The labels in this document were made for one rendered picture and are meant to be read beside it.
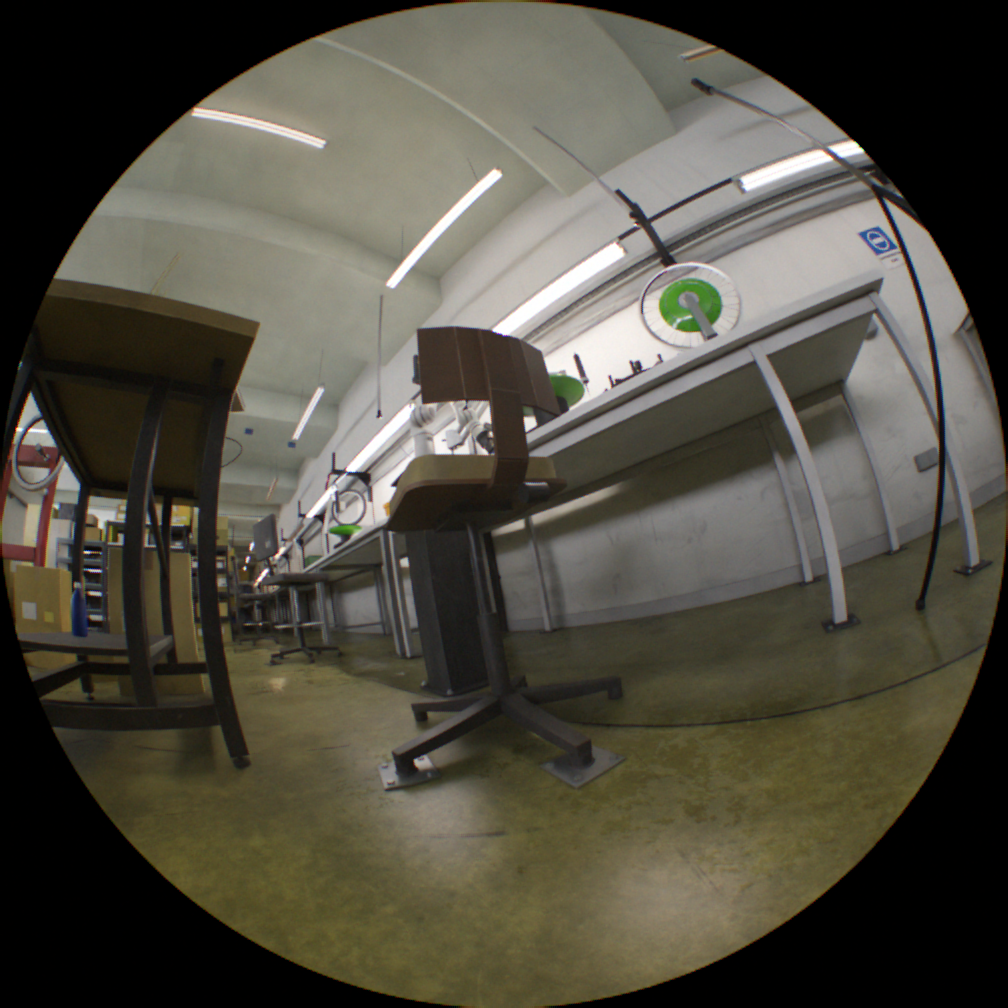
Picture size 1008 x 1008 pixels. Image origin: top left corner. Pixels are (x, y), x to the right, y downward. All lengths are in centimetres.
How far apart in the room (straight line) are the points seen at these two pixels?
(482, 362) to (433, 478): 26
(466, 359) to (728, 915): 90
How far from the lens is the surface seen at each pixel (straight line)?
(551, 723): 69
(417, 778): 71
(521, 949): 40
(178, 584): 185
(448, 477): 65
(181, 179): 467
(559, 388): 132
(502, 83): 342
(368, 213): 431
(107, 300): 92
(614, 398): 118
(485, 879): 47
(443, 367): 69
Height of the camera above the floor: 35
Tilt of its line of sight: 14 degrees up
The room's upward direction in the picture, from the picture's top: 11 degrees counter-clockwise
